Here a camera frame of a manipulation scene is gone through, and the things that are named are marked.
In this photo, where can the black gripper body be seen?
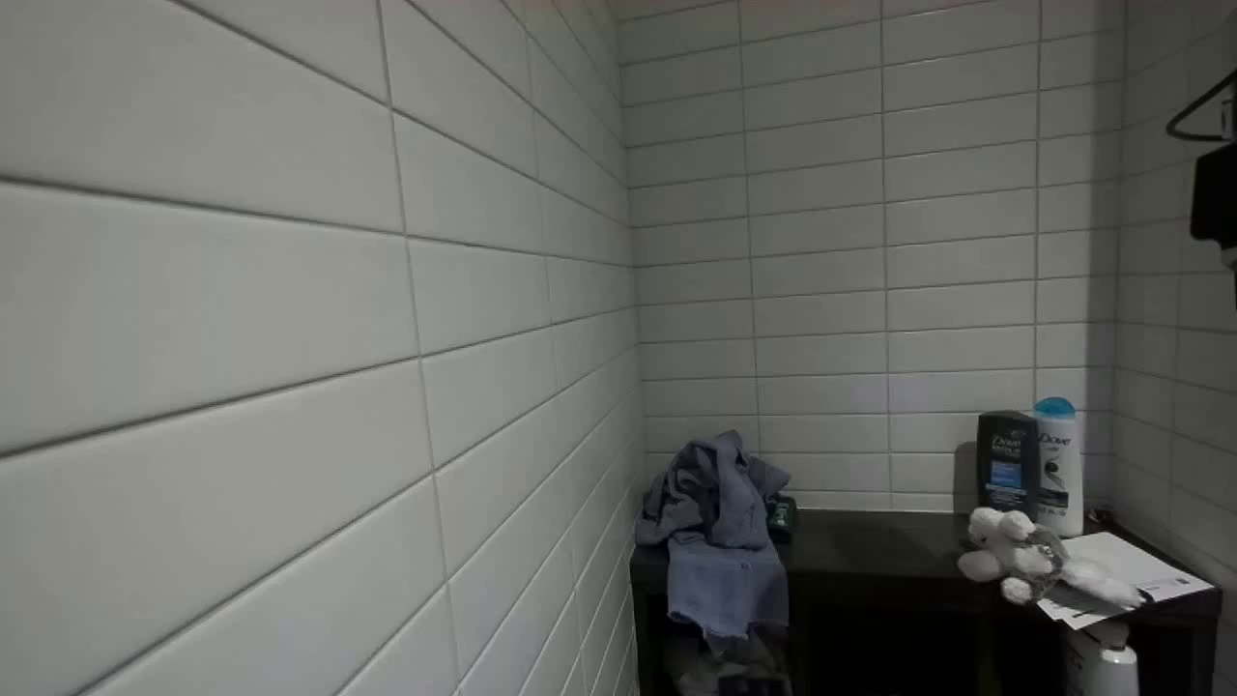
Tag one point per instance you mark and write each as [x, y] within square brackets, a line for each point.
[1218, 199]

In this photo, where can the white plush doll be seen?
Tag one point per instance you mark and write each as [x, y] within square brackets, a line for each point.
[1005, 547]

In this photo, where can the black open shelf cabinet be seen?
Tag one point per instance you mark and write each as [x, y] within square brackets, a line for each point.
[874, 553]

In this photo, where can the white bottle with blue cap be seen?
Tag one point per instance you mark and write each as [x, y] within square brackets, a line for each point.
[1060, 469]

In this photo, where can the dark shower gel bottle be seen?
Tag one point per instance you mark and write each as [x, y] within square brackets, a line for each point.
[1005, 456]

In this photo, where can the white paper sheet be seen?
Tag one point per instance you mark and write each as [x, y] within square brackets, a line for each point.
[1118, 575]

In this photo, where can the plain white bottle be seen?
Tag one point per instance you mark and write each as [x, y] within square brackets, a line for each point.
[1104, 663]

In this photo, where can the blue towel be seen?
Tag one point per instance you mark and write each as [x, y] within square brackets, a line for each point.
[720, 542]

